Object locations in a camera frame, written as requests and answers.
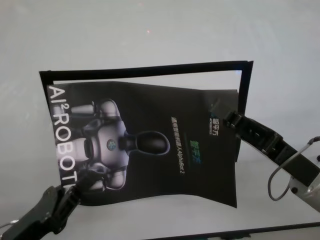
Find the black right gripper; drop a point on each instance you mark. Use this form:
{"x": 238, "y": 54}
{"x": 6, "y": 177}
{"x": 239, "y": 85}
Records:
{"x": 265, "y": 142}

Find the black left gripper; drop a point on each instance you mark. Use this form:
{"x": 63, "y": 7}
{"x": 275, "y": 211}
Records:
{"x": 37, "y": 220}

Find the black robot print poster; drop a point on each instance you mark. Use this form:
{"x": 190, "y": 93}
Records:
{"x": 162, "y": 105}

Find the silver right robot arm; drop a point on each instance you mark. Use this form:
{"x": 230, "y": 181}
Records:
{"x": 310, "y": 195}

